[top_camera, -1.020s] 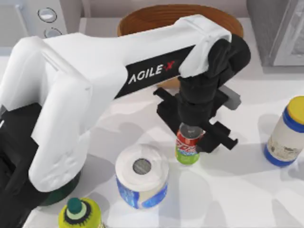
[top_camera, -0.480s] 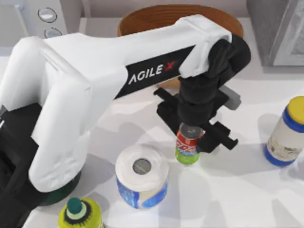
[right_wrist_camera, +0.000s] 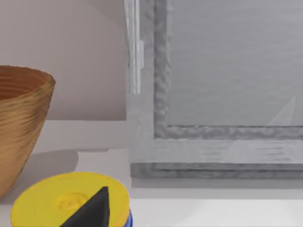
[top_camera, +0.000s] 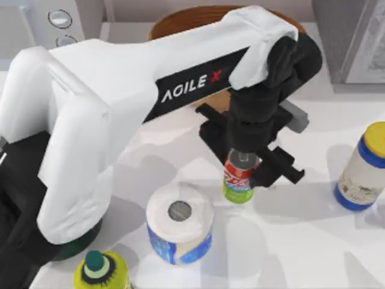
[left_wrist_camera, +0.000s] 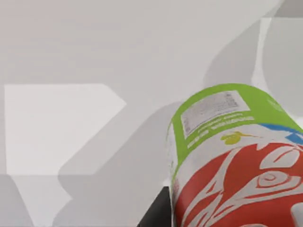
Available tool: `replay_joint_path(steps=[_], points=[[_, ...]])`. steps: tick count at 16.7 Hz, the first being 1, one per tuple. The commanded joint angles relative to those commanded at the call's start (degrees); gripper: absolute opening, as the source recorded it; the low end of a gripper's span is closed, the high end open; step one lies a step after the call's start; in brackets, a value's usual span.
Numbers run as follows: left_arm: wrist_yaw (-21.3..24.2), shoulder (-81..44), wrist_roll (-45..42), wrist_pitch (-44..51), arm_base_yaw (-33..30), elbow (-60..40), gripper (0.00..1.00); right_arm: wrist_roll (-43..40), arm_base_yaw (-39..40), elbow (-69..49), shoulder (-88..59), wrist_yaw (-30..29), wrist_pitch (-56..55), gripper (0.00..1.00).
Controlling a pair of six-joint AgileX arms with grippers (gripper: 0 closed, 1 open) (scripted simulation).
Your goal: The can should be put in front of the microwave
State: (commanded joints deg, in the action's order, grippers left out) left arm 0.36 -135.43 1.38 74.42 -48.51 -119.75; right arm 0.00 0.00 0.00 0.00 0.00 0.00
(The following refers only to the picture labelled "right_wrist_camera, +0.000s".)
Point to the woven wooden basket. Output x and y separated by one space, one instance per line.
21 113

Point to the yellow and blue can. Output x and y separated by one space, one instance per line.
45 201

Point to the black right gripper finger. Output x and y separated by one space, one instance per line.
94 210

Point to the grey cabinet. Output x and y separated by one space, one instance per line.
213 94

